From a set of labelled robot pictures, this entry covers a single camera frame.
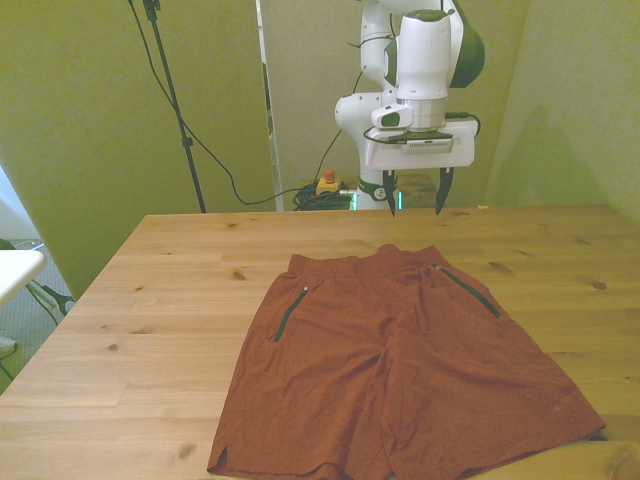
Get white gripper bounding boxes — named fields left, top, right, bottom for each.
left=363, top=122, right=477, bottom=218

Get long black cable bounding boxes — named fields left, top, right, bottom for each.
left=127, top=0, right=301, bottom=206

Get yellow emergency stop button box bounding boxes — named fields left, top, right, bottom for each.
left=315, top=168, right=343, bottom=196

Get rust red shorts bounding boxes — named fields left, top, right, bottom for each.
left=206, top=243, right=607, bottom=480

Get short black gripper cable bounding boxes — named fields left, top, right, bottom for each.
left=446, top=111, right=482, bottom=139

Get black folding table leg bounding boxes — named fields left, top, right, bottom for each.
left=27, top=279, right=77, bottom=317

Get coiled dark cable bundle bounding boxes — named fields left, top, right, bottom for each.
left=292, top=182, right=355, bottom=212

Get white side table top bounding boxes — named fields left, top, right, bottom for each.
left=0, top=249, right=47, bottom=307

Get black tripod stand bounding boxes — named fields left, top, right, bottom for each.
left=142, top=0, right=208, bottom=214

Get thin cable to stop button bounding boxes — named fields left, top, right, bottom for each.
left=318, top=72, right=364, bottom=181

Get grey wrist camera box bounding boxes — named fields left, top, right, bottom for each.
left=387, top=132, right=455, bottom=155

